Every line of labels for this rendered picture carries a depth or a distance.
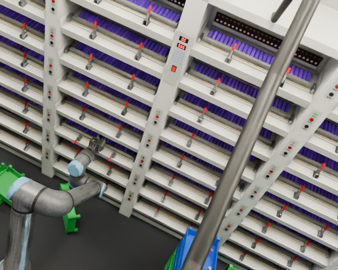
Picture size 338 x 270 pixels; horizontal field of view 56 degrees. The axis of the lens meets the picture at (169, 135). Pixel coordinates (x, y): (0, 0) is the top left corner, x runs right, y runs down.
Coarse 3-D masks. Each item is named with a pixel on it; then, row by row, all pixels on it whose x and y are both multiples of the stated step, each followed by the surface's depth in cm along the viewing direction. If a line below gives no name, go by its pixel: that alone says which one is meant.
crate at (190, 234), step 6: (192, 228) 191; (186, 234) 192; (192, 234) 196; (186, 240) 187; (192, 240) 194; (216, 240) 192; (186, 246) 190; (216, 246) 192; (186, 252) 187; (216, 252) 187; (180, 258) 183; (210, 258) 189; (216, 258) 184; (180, 264) 177; (204, 264) 185; (210, 264) 186
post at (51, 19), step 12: (48, 0) 162; (60, 0) 160; (48, 12) 166; (60, 12) 164; (48, 24) 170; (48, 36) 175; (60, 36) 173; (48, 48) 180; (60, 48) 178; (60, 72) 191; (60, 96) 205; (48, 144) 230; (48, 168) 248
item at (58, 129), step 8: (64, 120) 222; (56, 128) 220; (64, 128) 221; (64, 136) 219; (72, 136) 219; (80, 144) 218; (88, 144) 218; (104, 152) 217; (112, 152) 218; (112, 160) 217; (120, 160) 216; (128, 160) 217; (128, 168) 216
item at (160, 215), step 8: (136, 200) 237; (144, 200) 240; (136, 208) 238; (144, 208) 239; (152, 208) 240; (160, 208) 239; (152, 216) 237; (160, 216) 238; (168, 216) 239; (176, 216) 238; (168, 224) 236; (176, 224) 237; (184, 224) 238; (192, 224) 231; (184, 232) 235
